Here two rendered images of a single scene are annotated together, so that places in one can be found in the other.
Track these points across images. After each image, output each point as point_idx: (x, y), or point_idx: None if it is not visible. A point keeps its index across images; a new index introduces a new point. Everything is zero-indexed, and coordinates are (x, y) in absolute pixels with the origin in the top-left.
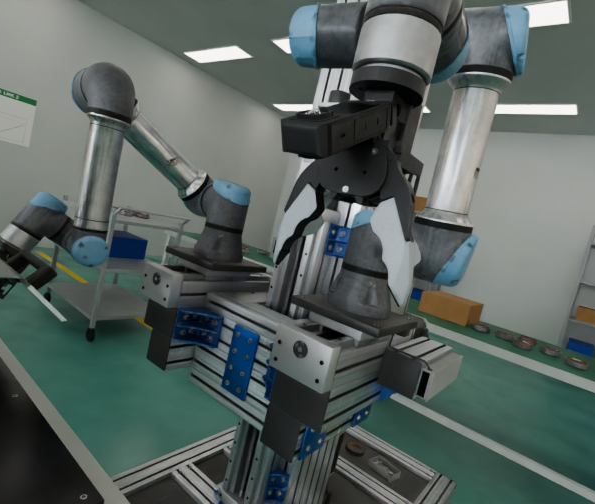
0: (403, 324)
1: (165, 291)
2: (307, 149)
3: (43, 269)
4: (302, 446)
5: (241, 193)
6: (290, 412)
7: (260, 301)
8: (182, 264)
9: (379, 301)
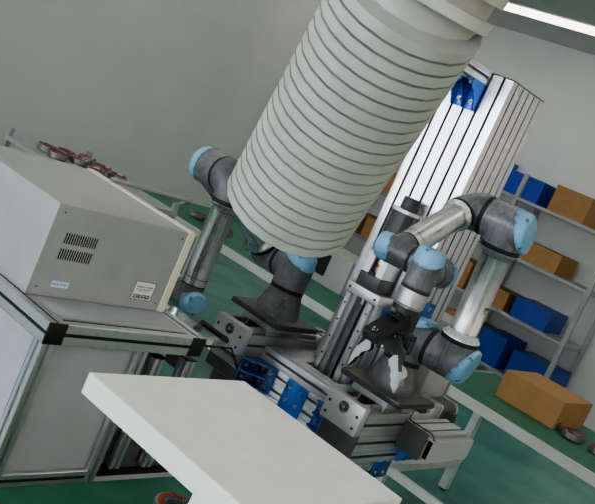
0: (420, 403)
1: (237, 341)
2: (370, 340)
3: (225, 338)
4: None
5: (310, 263)
6: None
7: (309, 361)
8: (245, 315)
9: (405, 384)
